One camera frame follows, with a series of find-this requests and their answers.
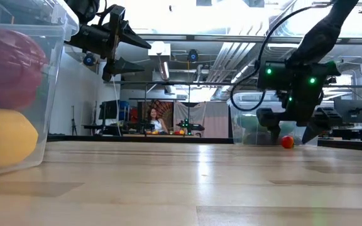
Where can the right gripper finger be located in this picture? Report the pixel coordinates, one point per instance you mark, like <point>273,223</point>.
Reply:
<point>325,116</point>
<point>270,116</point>

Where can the pale curtain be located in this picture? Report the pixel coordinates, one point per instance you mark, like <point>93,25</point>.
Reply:
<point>212,119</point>

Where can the black table frame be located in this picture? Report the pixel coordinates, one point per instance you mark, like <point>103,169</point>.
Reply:
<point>137,139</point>

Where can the black monitor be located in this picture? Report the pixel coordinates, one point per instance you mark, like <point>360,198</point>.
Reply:
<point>108,110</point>
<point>354,111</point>

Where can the small red cherry tomato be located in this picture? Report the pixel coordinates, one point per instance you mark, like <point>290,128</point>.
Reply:
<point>288,142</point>

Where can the person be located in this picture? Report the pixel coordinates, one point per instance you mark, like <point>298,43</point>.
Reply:
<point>157,124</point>

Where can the black tripod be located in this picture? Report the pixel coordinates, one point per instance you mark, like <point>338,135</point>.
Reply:
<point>73,119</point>

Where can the black horizontal rail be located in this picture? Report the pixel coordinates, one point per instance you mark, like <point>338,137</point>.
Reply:
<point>200,83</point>

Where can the black dome camera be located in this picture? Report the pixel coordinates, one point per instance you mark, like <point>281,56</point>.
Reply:
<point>192,56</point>

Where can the red bell pepper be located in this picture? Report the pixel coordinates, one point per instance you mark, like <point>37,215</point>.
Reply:
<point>11,69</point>

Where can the patterned maroon cloth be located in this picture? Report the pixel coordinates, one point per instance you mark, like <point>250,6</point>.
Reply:
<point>166,108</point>

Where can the clear plastic bin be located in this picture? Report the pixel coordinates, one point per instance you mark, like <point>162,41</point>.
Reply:
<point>53,94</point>
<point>244,103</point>

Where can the black overhead beam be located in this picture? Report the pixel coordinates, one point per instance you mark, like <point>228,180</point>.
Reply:
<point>200,38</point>

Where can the yellow bell pepper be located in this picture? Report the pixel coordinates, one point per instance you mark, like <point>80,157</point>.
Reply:
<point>5,138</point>

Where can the black round speaker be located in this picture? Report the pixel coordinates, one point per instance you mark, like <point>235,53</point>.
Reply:
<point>89,59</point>

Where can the white ceiling light box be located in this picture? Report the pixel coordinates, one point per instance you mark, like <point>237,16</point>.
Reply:
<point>160,48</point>

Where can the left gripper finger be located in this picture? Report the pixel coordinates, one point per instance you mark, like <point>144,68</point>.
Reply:
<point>132,37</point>
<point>122,66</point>

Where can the silver ceiling duct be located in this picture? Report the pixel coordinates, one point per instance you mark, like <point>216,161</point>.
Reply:
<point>231,59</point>

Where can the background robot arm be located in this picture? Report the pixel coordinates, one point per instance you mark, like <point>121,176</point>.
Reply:
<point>193,127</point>

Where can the blue barrel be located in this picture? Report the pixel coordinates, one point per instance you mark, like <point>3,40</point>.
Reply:
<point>124,110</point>

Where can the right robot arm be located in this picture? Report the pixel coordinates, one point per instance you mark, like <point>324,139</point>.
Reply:
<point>319,37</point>

